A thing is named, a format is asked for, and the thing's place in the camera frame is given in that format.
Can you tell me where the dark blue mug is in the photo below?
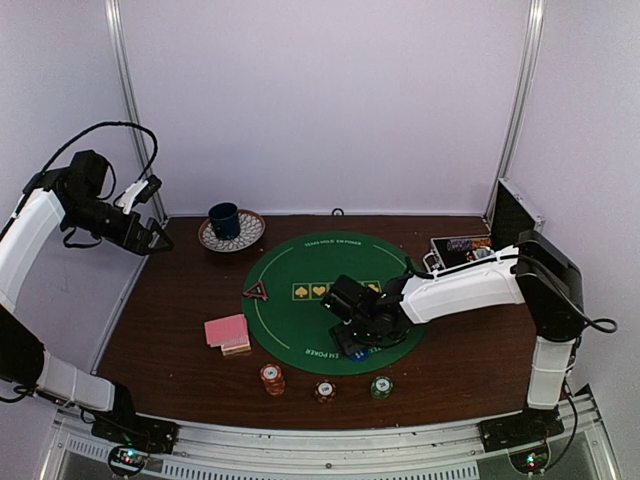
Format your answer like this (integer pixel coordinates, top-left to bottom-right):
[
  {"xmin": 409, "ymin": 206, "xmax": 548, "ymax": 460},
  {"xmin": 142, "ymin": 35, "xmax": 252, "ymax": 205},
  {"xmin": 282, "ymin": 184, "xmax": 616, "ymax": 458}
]
[{"xmin": 208, "ymin": 202, "xmax": 241, "ymax": 240}]

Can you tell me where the red-backed playing card deck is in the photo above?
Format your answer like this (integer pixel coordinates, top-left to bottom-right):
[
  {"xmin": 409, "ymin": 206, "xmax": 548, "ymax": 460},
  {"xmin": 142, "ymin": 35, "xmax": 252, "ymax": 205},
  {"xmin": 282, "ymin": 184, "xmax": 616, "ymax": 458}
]
[{"xmin": 204, "ymin": 314, "xmax": 251, "ymax": 356}]

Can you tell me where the aluminium front rail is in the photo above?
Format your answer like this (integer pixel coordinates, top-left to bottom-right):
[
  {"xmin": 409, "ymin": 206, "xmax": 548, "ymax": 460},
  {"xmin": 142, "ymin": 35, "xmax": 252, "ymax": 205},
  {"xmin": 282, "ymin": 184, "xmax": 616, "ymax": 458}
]
[{"xmin": 44, "ymin": 389, "xmax": 621, "ymax": 480}]

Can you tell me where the right aluminium frame post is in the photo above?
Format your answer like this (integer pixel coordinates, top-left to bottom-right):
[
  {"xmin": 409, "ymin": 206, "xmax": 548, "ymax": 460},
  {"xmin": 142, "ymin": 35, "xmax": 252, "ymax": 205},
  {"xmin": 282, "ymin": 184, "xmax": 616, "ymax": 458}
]
[{"xmin": 484, "ymin": 0, "xmax": 546, "ymax": 224}]

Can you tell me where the red tan chip stack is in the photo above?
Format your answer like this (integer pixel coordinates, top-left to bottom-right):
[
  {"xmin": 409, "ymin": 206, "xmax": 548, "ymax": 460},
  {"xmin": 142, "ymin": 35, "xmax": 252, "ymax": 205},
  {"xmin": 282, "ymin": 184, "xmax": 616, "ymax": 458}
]
[{"xmin": 260, "ymin": 364, "xmax": 286, "ymax": 396}]

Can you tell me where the aluminium poker chip case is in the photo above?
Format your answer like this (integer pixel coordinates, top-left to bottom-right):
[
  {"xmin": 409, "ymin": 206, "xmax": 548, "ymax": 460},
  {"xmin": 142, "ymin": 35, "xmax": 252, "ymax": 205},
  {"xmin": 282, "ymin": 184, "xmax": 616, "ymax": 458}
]
[{"xmin": 422, "ymin": 179, "xmax": 544, "ymax": 273}]

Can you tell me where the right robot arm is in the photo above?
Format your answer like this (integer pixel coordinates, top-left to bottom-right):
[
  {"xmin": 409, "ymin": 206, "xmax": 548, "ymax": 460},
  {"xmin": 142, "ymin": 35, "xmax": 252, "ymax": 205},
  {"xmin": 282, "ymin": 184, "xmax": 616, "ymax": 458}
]
[{"xmin": 321, "ymin": 230, "xmax": 587, "ymax": 442}]

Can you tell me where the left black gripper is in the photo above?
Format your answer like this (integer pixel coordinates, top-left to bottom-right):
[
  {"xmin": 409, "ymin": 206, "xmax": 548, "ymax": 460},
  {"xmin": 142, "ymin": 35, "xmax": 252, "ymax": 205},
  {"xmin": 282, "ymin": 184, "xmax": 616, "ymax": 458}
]
[{"xmin": 62, "ymin": 194, "xmax": 174, "ymax": 255}]

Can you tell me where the blue small blind button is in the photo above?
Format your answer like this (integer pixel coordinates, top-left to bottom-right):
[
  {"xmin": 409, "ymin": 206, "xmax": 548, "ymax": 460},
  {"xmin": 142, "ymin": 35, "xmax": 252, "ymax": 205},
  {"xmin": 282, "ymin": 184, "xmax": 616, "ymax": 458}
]
[{"xmin": 350, "ymin": 350, "xmax": 369, "ymax": 362}]

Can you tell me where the round green poker mat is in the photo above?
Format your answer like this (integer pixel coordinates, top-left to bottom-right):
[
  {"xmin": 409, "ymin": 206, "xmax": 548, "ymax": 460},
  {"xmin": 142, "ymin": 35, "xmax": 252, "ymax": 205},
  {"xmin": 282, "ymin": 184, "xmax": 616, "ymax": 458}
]
[{"xmin": 242, "ymin": 232, "xmax": 425, "ymax": 376}]

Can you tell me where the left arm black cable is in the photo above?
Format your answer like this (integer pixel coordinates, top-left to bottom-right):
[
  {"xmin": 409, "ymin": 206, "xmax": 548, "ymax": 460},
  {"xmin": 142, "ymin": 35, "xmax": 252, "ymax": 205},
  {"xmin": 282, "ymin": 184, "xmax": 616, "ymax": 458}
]
[{"xmin": 29, "ymin": 119, "xmax": 160, "ymax": 191}]

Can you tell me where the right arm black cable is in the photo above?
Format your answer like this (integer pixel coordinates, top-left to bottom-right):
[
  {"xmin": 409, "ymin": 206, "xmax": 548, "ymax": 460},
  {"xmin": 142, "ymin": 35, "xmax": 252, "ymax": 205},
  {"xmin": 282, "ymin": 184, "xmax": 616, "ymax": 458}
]
[{"xmin": 509, "ymin": 249, "xmax": 619, "ymax": 335}]

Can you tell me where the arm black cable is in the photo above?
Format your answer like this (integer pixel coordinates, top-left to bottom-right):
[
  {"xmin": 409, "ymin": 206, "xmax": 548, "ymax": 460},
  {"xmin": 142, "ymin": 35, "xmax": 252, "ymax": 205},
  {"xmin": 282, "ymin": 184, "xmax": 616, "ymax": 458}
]
[
  {"xmin": 509, "ymin": 249, "xmax": 619, "ymax": 335},
  {"xmin": 29, "ymin": 119, "xmax": 160, "ymax": 191}
]

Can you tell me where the left aluminium frame post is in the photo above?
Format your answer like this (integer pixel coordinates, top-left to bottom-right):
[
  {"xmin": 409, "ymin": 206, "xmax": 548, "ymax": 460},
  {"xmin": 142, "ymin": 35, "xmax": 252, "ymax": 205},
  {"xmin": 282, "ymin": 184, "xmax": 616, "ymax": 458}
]
[{"xmin": 103, "ymin": 0, "xmax": 169, "ymax": 226}]

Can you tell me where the green 20 chip stack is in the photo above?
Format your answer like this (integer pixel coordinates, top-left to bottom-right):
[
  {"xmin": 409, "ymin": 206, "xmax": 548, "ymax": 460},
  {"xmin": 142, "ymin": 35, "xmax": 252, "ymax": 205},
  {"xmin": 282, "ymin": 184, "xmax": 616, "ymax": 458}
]
[{"xmin": 370, "ymin": 376, "xmax": 394, "ymax": 400}]

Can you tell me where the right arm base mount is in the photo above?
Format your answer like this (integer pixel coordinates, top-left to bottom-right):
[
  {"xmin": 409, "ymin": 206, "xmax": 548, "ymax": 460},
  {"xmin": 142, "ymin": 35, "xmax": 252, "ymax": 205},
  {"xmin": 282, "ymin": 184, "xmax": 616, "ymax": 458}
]
[{"xmin": 478, "ymin": 412, "xmax": 565, "ymax": 475}]

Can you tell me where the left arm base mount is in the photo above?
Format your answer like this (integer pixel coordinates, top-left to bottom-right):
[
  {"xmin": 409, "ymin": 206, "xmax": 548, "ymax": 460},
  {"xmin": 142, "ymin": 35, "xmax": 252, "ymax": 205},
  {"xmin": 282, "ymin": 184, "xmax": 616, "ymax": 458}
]
[{"xmin": 91, "ymin": 417, "xmax": 179, "ymax": 479}]

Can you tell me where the red triangular dealer button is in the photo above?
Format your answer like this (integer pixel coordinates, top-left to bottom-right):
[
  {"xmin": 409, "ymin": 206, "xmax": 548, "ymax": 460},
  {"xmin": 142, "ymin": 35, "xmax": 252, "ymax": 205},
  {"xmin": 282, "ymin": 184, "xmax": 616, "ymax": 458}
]
[{"xmin": 242, "ymin": 280, "xmax": 268, "ymax": 301}]

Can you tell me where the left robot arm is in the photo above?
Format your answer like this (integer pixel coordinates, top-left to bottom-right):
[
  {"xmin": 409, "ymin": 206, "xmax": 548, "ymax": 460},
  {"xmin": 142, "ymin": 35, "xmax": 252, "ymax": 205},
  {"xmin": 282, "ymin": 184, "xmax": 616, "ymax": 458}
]
[{"xmin": 1, "ymin": 150, "xmax": 174, "ymax": 444}]

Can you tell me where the floral patterned saucer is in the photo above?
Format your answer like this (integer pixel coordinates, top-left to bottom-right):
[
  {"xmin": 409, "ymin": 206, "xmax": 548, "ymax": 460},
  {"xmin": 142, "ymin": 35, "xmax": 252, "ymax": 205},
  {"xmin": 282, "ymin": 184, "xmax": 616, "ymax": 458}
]
[{"xmin": 198, "ymin": 209, "xmax": 266, "ymax": 253}]

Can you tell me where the aluminium frame post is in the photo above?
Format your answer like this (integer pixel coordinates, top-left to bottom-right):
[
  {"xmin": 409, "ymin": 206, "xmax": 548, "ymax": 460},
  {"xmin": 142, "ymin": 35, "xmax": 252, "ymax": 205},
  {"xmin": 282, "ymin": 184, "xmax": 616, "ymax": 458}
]
[
  {"xmin": 484, "ymin": 0, "xmax": 546, "ymax": 224},
  {"xmin": 103, "ymin": 0, "xmax": 169, "ymax": 226}
]

